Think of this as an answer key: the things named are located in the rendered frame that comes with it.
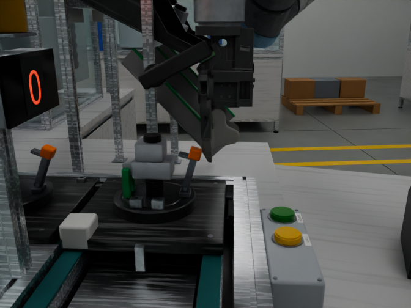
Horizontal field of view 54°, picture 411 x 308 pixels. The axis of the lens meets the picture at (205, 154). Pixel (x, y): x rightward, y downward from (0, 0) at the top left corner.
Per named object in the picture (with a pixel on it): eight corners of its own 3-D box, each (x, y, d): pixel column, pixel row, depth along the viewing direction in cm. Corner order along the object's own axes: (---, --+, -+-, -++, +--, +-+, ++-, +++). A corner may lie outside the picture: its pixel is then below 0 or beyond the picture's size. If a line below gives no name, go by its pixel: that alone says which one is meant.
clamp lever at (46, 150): (46, 185, 71) (57, 147, 69) (41, 190, 69) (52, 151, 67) (27, 178, 71) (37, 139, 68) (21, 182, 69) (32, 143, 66)
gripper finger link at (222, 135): (238, 168, 63) (240, 110, 60) (200, 167, 64) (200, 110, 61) (238, 161, 66) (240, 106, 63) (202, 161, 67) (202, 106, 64)
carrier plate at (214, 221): (225, 189, 81) (225, 179, 80) (223, 255, 58) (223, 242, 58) (107, 186, 82) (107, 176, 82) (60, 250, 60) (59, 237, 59)
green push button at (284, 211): (292, 216, 69) (293, 206, 69) (295, 228, 66) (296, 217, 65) (268, 216, 70) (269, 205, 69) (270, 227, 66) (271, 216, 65)
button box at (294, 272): (297, 239, 72) (299, 208, 70) (322, 322, 53) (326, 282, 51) (258, 238, 73) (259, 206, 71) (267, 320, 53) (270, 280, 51)
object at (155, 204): (165, 205, 65) (164, 197, 64) (163, 209, 63) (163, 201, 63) (153, 205, 65) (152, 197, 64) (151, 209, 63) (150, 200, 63)
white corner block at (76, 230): (100, 235, 64) (98, 212, 62) (90, 251, 59) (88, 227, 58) (71, 234, 64) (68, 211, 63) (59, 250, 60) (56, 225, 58)
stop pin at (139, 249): (146, 267, 60) (145, 243, 58) (145, 272, 59) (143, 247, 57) (137, 266, 60) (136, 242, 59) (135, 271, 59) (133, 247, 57)
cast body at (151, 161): (174, 170, 70) (174, 131, 68) (170, 180, 66) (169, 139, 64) (126, 169, 70) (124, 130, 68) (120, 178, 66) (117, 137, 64)
